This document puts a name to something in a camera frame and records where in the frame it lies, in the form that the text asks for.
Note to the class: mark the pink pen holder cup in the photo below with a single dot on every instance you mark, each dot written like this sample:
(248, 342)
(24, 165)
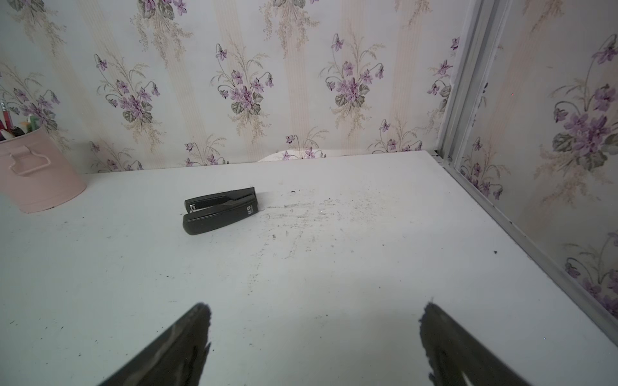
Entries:
(35, 175)

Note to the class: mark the black stapler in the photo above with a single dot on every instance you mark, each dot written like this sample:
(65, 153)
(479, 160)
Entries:
(211, 212)

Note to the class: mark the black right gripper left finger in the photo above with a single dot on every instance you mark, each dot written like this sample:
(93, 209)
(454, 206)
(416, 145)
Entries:
(176, 357)

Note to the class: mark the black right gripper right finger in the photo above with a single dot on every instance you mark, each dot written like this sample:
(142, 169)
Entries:
(456, 357)

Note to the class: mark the pens in pink cup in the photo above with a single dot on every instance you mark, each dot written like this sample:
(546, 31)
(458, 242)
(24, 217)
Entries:
(9, 130)

